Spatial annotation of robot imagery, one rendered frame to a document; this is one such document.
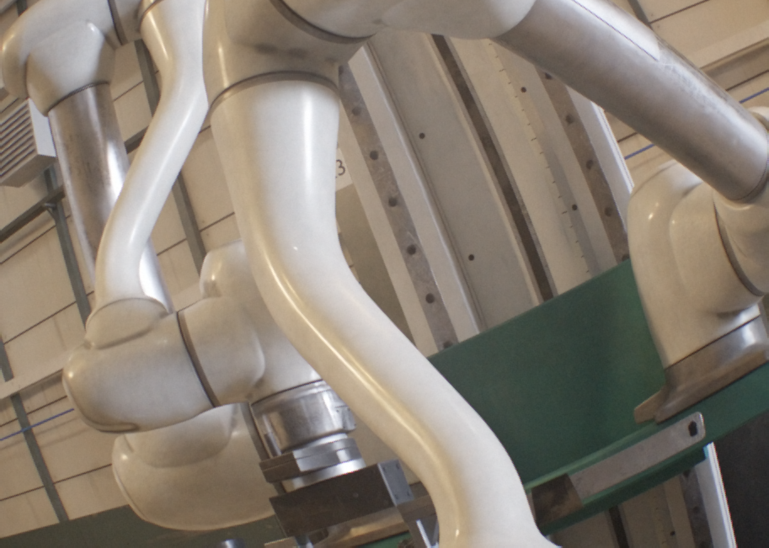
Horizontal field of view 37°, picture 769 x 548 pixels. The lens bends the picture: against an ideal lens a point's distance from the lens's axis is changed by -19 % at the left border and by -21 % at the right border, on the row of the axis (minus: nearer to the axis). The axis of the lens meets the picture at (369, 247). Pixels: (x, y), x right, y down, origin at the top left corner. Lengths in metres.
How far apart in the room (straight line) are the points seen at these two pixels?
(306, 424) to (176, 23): 0.53
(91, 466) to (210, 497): 10.97
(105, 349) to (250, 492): 0.34
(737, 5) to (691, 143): 9.30
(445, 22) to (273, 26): 0.13
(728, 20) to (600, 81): 9.36
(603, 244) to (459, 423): 0.83
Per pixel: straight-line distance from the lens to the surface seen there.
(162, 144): 1.42
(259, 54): 0.99
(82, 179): 1.57
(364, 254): 10.54
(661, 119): 1.10
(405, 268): 1.69
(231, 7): 1.00
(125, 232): 1.37
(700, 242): 1.36
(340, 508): 1.25
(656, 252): 1.39
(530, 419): 1.59
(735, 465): 1.74
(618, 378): 1.56
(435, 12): 0.95
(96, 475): 12.47
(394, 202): 1.69
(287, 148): 0.96
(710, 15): 10.42
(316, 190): 0.96
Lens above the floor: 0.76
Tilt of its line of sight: 11 degrees up
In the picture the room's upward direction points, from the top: 21 degrees counter-clockwise
